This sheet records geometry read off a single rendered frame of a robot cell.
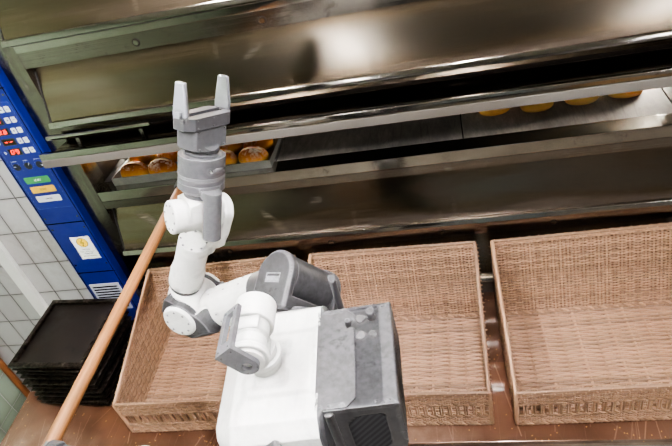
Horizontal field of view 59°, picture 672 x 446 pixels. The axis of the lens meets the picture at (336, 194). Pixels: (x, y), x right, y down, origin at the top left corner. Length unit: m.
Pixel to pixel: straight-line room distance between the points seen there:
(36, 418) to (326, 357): 1.57
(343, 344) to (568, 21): 0.99
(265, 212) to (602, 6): 1.13
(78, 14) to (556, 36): 1.22
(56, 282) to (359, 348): 1.71
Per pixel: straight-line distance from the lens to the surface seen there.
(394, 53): 1.58
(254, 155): 1.87
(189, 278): 1.27
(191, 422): 2.01
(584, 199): 1.89
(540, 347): 1.98
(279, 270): 1.13
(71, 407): 1.42
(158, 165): 2.00
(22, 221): 2.34
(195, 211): 1.14
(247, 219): 1.98
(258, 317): 0.93
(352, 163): 1.78
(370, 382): 0.94
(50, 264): 2.45
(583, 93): 1.53
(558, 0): 1.60
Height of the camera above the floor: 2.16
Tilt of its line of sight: 36 degrees down
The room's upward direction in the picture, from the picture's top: 15 degrees counter-clockwise
